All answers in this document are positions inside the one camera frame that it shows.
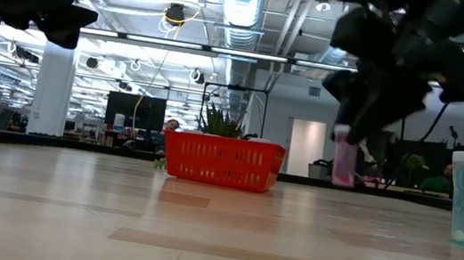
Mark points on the black microphone stand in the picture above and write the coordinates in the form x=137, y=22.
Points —
x=453, y=132

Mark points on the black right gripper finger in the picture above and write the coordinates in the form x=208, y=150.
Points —
x=390, y=101
x=347, y=91

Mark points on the grey waste bin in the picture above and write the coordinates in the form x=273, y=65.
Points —
x=318, y=170

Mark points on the person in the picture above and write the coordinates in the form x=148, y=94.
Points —
x=172, y=125
x=438, y=183

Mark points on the black overhead camera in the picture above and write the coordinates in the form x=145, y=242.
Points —
x=175, y=14

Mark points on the black monitor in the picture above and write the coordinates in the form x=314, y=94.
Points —
x=135, y=110

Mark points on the white container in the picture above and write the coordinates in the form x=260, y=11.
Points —
x=118, y=122

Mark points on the overhead light bar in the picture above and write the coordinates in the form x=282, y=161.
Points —
x=162, y=42

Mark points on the pink pill bottle white cap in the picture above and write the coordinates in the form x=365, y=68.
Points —
x=344, y=163

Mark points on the thin black stand frame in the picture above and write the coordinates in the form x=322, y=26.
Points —
x=237, y=87

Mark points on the wall air vent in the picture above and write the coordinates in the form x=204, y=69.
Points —
x=314, y=91

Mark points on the red plastic basket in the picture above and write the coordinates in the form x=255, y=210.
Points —
x=218, y=164

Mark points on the white door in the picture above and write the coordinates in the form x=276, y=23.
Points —
x=306, y=148

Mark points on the round ceiling light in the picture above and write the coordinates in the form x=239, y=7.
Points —
x=322, y=6

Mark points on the black ceiling fixture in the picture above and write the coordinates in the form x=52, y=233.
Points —
x=25, y=54
x=198, y=76
x=92, y=62

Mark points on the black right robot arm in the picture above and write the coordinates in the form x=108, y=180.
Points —
x=433, y=4

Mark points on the white building pillar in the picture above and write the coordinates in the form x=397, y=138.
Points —
x=52, y=93

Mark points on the background green plant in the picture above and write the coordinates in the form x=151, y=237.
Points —
x=413, y=165

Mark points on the silver air duct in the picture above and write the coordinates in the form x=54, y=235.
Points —
x=241, y=10

